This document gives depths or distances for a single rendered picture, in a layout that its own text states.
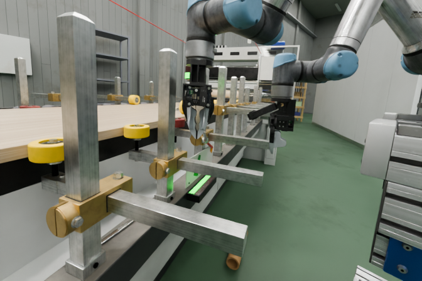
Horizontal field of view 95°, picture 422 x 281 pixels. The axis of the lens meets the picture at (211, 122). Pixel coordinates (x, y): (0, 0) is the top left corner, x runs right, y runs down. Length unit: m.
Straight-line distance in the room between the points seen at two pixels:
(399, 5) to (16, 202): 1.19
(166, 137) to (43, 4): 4.96
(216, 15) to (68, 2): 5.10
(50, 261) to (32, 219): 0.11
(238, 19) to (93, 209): 0.44
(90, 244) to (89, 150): 0.17
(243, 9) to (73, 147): 0.39
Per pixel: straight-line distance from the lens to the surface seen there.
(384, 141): 0.41
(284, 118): 0.73
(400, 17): 0.98
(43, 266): 0.66
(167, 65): 0.54
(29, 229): 0.65
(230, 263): 1.46
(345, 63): 0.65
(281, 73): 0.73
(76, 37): 0.36
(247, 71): 3.09
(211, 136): 0.81
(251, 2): 0.46
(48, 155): 0.50
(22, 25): 5.24
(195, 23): 0.52
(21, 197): 0.60
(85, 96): 0.36
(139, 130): 0.65
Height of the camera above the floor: 1.02
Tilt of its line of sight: 8 degrees down
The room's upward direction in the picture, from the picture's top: 3 degrees clockwise
